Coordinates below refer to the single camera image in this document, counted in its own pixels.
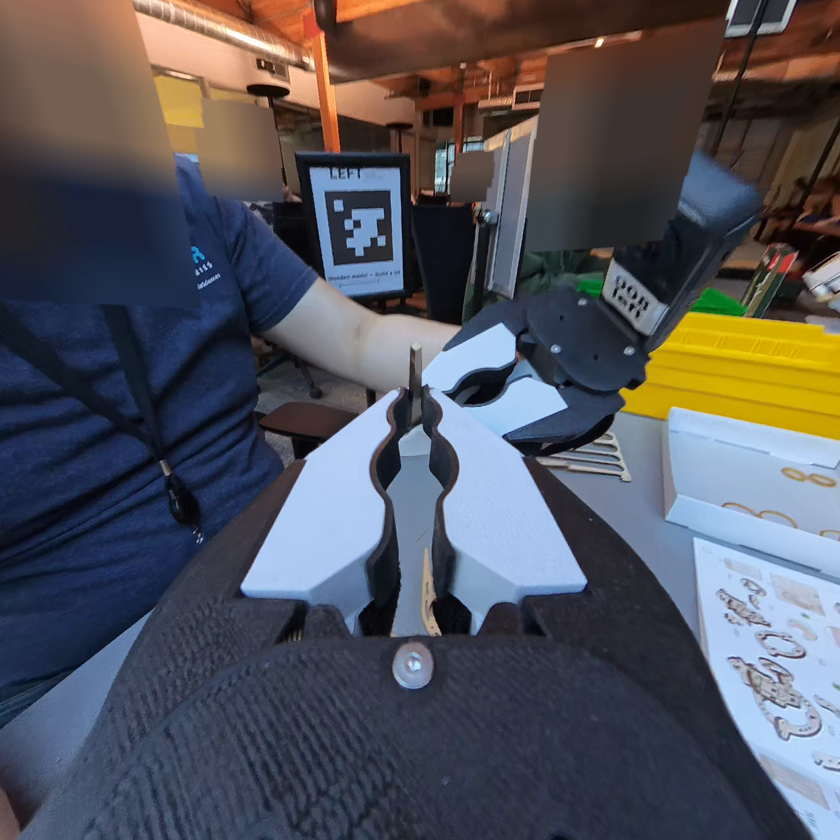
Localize person's left forearm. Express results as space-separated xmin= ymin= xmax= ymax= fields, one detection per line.
xmin=259 ymin=262 xmax=463 ymax=395

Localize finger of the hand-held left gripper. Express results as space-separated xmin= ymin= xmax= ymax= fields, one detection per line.
xmin=422 ymin=322 xmax=521 ymax=396
xmin=458 ymin=376 xmax=570 ymax=438

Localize model instruction booklet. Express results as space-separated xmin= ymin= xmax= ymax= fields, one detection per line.
xmin=692 ymin=537 xmax=840 ymax=840

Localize pale wooden sliver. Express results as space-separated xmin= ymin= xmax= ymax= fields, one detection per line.
xmin=419 ymin=546 xmax=442 ymax=637

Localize yellow plastic bin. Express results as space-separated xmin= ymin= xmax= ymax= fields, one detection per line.
xmin=620 ymin=311 xmax=840 ymax=441

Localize white board panel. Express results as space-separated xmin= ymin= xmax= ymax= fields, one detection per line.
xmin=487 ymin=125 xmax=540 ymax=301

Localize person in navy shirt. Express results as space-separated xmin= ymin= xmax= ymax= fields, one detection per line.
xmin=0 ymin=154 xmax=322 ymax=723

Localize red and green carton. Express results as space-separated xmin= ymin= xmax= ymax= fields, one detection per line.
xmin=743 ymin=243 xmax=799 ymax=317

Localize green plastic tray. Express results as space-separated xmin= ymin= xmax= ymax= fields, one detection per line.
xmin=576 ymin=274 xmax=747 ymax=317

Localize flat wooden fork-shaped parts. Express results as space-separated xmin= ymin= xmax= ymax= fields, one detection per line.
xmin=537 ymin=430 xmax=632 ymax=484

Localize thin wooden stick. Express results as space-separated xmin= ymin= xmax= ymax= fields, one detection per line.
xmin=407 ymin=343 xmax=425 ymax=427

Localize black lanyard strap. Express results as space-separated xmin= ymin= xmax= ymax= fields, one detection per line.
xmin=0 ymin=305 xmax=206 ymax=547

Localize silver ventilation duct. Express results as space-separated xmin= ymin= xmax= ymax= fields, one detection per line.
xmin=131 ymin=0 xmax=317 ymax=72

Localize orange steel column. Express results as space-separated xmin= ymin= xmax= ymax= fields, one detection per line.
xmin=307 ymin=26 xmax=342 ymax=155

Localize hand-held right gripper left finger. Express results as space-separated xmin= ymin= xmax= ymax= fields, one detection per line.
xmin=239 ymin=387 xmax=412 ymax=637

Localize white cardboard box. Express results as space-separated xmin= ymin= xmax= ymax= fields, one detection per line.
xmin=661 ymin=406 xmax=840 ymax=580

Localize black framed tag sign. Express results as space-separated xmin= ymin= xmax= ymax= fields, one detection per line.
xmin=294 ymin=151 xmax=413 ymax=301

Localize brown stool seat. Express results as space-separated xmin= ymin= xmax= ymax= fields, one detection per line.
xmin=258 ymin=402 xmax=360 ymax=460

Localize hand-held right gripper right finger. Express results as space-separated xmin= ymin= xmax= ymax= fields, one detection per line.
xmin=420 ymin=386 xmax=589 ymax=637

